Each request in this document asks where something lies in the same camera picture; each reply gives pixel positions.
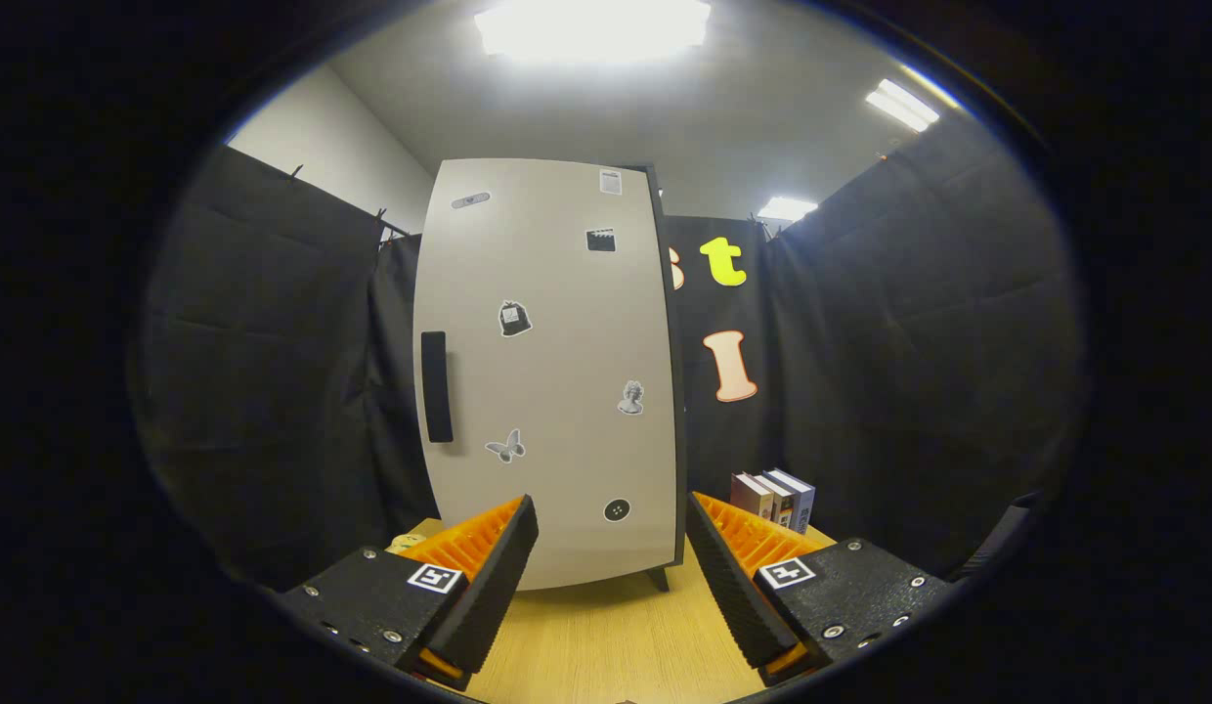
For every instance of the large ceiling light panel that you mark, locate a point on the large ceiling light panel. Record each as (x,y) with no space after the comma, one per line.
(591,29)

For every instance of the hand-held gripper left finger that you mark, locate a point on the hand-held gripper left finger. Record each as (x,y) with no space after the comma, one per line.
(494,587)

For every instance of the dark spine book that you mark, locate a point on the dark spine book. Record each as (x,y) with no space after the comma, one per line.
(780,504)

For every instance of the yellow plush toy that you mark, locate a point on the yellow plush toy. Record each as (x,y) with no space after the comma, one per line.
(408,544)

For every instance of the blue white book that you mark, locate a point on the blue white book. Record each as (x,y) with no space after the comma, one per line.
(803,504)

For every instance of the dark grey cabinet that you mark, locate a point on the dark grey cabinet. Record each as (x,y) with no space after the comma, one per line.
(680,440)

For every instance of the small ceiling light panel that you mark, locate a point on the small ceiling light panel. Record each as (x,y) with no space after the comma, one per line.
(787,208)

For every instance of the pink cover book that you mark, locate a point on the pink cover book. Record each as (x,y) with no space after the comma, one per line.
(748,497)

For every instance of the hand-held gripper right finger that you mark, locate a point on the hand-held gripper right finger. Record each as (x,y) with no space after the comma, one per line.
(728,587)

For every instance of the narrow ceiling light panel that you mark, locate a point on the narrow ceiling light panel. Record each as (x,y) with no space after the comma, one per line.
(901,104)

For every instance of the black backdrop cloth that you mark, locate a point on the black backdrop cloth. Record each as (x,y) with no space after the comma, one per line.
(274,391)

